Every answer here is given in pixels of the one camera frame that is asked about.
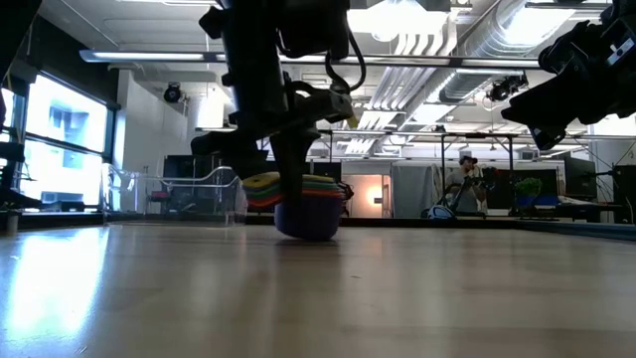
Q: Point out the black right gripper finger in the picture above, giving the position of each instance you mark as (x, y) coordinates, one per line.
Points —
(546, 107)
(546, 136)

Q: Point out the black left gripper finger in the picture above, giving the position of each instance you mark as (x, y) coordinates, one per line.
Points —
(293, 164)
(248, 161)

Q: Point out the yellow plastic measuring cup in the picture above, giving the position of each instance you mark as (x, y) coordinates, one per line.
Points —
(261, 180)

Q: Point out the green plastic measuring cup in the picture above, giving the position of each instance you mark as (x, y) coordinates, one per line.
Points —
(323, 184)

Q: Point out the red plastic measuring cup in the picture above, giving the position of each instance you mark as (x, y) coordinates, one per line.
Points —
(261, 200)

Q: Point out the orange plastic measuring cup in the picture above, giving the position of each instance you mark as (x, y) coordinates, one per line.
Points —
(323, 195)

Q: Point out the dark blue plastic measuring cup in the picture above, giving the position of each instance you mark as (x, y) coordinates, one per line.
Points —
(310, 221)

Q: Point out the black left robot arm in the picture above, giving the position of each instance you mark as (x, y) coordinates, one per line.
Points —
(17, 30)

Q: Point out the clear plastic basket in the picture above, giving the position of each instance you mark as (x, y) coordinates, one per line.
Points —
(237, 204)

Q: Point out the black monitor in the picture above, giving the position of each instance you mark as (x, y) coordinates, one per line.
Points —
(579, 174)

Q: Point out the green potted plant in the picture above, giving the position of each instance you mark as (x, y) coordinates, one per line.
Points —
(529, 186)

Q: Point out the blue planter box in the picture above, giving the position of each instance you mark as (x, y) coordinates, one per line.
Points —
(541, 200)

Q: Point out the black cabinet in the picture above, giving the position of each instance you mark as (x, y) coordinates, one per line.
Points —
(179, 161)

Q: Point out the glowing orange panel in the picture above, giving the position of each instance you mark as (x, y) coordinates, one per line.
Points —
(372, 194)

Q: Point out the black round ceiling spotlight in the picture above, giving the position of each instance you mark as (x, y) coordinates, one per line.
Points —
(172, 93)

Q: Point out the black equipment box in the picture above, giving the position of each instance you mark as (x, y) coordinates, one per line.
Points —
(626, 181)

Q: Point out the person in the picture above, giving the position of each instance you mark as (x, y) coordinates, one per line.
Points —
(459, 181)

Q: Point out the long ceiling light bar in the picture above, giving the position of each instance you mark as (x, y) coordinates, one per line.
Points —
(149, 56)

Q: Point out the grey cloth cover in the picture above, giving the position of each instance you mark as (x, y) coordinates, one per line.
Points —
(412, 191)

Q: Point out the white blue round object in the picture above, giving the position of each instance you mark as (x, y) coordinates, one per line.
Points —
(439, 213)

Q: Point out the large bright window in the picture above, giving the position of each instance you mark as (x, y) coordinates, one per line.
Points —
(64, 114)

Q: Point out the narrow bright window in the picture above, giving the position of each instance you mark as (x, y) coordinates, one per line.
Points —
(7, 112)

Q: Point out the black overhead camera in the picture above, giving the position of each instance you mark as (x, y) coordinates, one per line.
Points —
(504, 89)

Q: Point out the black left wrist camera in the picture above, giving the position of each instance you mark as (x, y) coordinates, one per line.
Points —
(313, 30)

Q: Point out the black metal table frame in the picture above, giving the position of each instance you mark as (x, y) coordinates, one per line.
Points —
(477, 134)

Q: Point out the silver ventilation duct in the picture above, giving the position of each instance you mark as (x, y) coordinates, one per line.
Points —
(477, 50)

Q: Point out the small grey post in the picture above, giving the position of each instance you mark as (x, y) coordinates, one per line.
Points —
(12, 221)

